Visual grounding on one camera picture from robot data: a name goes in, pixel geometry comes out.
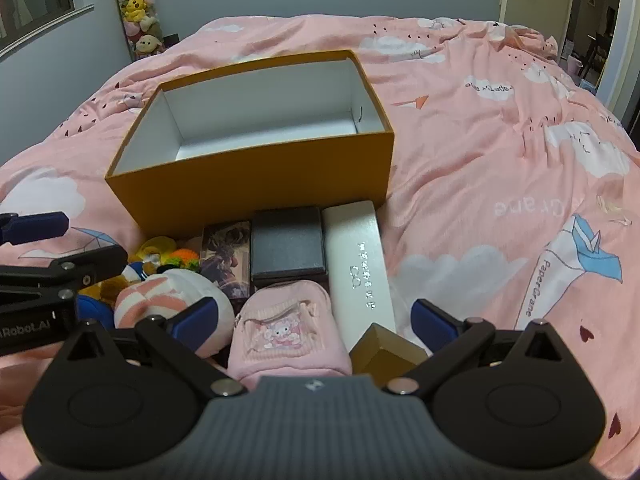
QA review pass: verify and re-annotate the orange plush toy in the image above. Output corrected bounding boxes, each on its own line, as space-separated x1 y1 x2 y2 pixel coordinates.
162 248 202 273

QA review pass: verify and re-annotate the pink pouch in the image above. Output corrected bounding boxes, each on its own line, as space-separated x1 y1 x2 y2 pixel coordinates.
227 281 353 393

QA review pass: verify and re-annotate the yellow plush toy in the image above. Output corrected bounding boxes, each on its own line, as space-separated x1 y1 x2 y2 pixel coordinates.
135 236 177 266

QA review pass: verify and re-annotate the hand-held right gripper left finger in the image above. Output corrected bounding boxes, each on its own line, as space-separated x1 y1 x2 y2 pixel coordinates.
55 298 248 398

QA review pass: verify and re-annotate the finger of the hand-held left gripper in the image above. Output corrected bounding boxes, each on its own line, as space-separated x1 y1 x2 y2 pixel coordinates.
0 211 70 247
0 244 130 306

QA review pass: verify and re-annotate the duck plush toy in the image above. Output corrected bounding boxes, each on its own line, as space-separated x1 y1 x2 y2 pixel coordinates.
76 259 166 331

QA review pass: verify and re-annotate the long white box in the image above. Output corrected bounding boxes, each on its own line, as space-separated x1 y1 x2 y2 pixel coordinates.
321 200 398 336

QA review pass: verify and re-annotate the orange cardboard box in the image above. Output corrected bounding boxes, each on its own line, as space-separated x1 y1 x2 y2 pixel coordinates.
104 49 396 241

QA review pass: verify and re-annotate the beige door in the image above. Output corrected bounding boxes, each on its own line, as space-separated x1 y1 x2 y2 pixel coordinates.
500 0 576 56

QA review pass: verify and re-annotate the brown dog plush toy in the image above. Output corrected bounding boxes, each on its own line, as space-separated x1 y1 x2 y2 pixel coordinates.
80 275 128 306

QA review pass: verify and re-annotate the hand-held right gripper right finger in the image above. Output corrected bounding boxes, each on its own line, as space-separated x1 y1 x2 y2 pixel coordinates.
382 299 576 396

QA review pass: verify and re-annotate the hanging column of plush toys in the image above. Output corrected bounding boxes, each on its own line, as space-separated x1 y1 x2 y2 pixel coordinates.
114 0 166 61

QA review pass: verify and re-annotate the dark wooden chair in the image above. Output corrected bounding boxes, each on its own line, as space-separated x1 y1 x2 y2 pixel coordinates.
582 32 611 81

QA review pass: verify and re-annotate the pink printed blanket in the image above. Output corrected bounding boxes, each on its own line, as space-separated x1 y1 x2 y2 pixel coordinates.
0 14 640 480

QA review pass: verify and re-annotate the gold box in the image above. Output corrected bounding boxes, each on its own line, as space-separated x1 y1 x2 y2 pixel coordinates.
348 322 430 388

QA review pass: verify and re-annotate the black square box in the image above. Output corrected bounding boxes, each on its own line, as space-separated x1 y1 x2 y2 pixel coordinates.
250 206 329 291

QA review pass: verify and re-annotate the picture print box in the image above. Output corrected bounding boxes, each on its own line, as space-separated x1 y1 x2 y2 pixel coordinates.
200 221 252 301

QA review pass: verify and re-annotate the pink striped white plush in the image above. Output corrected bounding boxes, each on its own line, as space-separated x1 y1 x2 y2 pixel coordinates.
114 268 236 358

